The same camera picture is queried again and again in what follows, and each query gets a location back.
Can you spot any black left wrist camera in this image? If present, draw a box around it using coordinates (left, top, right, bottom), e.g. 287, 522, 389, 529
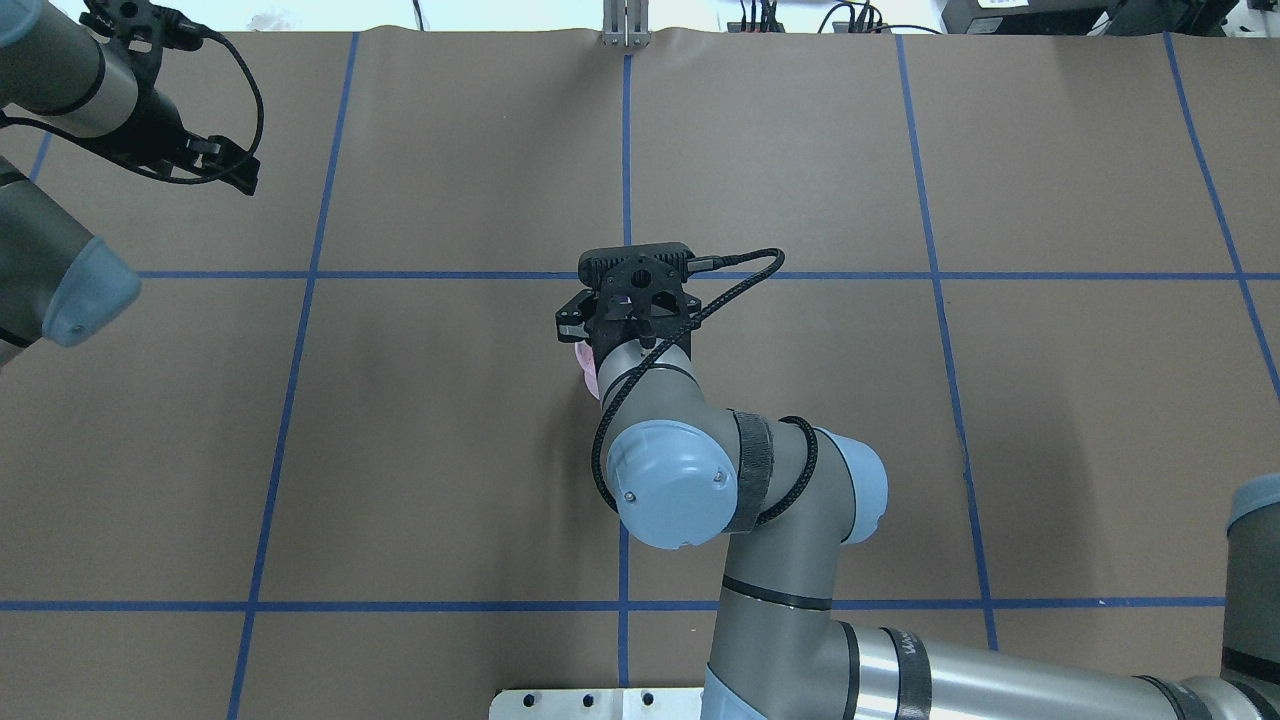
77, 1, 210, 54

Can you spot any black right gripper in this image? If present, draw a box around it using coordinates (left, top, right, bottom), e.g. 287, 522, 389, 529
556, 283, 701, 357

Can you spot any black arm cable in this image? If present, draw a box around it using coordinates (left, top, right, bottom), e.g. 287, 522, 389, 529
590, 249, 819, 530
0, 28, 268, 187

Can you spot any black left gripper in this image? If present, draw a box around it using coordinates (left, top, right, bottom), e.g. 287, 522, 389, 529
108, 88, 261, 197

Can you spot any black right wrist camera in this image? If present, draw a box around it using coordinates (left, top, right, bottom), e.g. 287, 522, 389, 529
577, 242, 695, 290

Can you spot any aluminium frame post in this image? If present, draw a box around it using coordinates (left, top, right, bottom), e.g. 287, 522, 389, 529
599, 0, 652, 49

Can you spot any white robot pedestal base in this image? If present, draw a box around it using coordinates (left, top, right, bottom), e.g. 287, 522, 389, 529
488, 687, 704, 719

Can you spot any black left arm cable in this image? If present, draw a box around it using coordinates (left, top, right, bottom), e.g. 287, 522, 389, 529
0, 28, 268, 187

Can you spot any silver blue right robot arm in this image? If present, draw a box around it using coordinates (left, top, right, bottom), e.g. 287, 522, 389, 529
596, 273, 1277, 719

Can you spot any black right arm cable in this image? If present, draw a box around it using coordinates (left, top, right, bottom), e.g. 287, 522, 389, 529
590, 249, 819, 530

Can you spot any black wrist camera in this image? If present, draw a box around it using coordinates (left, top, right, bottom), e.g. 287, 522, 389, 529
577, 242, 695, 290
77, 1, 210, 54

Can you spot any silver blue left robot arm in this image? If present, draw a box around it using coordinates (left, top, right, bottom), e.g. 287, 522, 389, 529
1, 1, 266, 363

